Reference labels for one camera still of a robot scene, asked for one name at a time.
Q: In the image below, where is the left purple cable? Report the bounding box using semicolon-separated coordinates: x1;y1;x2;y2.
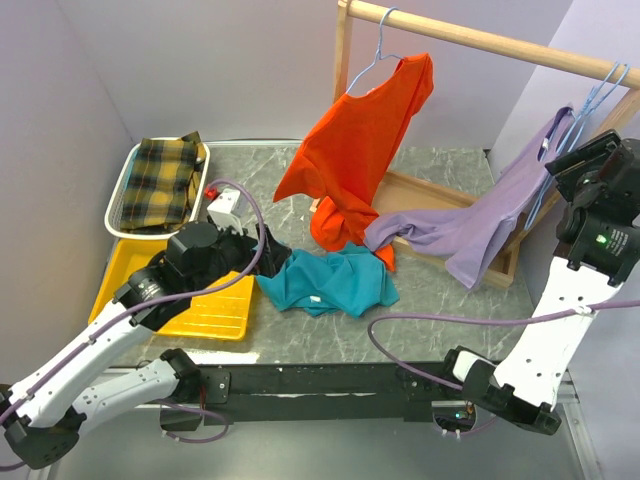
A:
0;178;266;471

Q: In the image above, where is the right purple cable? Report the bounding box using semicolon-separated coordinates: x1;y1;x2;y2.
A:
367;297;640;436

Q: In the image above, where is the empty blue wire hanger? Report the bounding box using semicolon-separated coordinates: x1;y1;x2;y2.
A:
524;62;631;231

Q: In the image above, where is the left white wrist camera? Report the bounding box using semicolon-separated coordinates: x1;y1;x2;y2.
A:
204;186;248;233

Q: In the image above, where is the yellow plastic tray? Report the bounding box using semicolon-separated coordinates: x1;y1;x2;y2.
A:
89;239;254;341

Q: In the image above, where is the orange t shirt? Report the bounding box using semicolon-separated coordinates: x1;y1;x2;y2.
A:
273;53;434;252

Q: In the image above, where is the blue hanger with lilac shirt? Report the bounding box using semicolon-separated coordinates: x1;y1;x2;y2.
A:
537;83;604;162

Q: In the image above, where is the yellow plaid cloth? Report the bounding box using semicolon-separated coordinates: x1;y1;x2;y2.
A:
118;131;206;234

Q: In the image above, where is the blue hanger with orange shirt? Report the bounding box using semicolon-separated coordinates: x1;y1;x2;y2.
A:
346;6;402;94

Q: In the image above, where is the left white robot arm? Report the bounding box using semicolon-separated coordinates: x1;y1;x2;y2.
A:
1;221;292;470

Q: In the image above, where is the purple cable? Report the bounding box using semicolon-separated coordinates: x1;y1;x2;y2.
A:
0;178;266;471
367;297;640;436

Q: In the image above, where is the lilac t shirt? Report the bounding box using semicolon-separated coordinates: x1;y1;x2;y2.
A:
364;105;573;290

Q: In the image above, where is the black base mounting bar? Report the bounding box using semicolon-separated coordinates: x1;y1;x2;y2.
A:
169;363;477;432

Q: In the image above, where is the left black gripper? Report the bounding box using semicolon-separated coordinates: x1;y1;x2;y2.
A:
187;215;291;295

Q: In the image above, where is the white plastic basket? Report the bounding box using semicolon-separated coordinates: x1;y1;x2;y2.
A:
104;131;210;240

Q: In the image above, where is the teal t shirt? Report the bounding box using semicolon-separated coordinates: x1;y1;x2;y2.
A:
256;243;399;318

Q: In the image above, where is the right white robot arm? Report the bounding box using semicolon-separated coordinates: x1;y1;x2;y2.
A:
437;130;639;435

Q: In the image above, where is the wooden clothes rack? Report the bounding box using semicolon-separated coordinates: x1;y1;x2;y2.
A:
308;0;640;289

